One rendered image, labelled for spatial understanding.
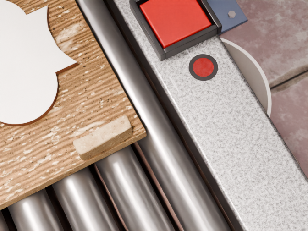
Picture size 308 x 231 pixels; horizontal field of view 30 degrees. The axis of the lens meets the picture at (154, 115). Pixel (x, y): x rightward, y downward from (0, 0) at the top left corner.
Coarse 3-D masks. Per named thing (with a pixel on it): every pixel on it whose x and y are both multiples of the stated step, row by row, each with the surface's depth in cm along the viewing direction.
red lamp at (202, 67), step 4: (196, 60) 62; (200, 60) 62; (204, 60) 62; (208, 60) 62; (196, 64) 62; (200, 64) 62; (204, 64) 62; (208, 64) 62; (212, 64) 62; (196, 68) 62; (200, 68) 62; (204, 68) 62; (208, 68) 62; (212, 68) 62; (196, 72) 62; (200, 72) 62; (204, 72) 62; (208, 72) 62; (200, 76) 62; (204, 76) 62
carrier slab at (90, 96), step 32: (32, 0) 63; (64, 0) 63; (64, 32) 62; (96, 64) 60; (64, 96) 59; (96, 96) 59; (0, 128) 58; (32, 128) 58; (64, 128) 58; (96, 128) 58; (0, 160) 57; (32, 160) 57; (64, 160) 57; (96, 160) 58; (0, 192) 56; (32, 192) 57
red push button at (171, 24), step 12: (156, 0) 64; (168, 0) 64; (180, 0) 64; (192, 0) 63; (144, 12) 63; (156, 12) 63; (168, 12) 63; (180, 12) 63; (192, 12) 63; (156, 24) 63; (168, 24) 63; (180, 24) 62; (192, 24) 62; (204, 24) 62; (156, 36) 62; (168, 36) 62; (180, 36) 62
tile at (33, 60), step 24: (0, 0) 62; (0, 24) 61; (24, 24) 61; (48, 24) 62; (0, 48) 60; (24, 48) 60; (48, 48) 60; (0, 72) 60; (24, 72) 59; (48, 72) 59; (0, 96) 59; (24, 96) 59; (48, 96) 58; (0, 120) 58; (24, 120) 58
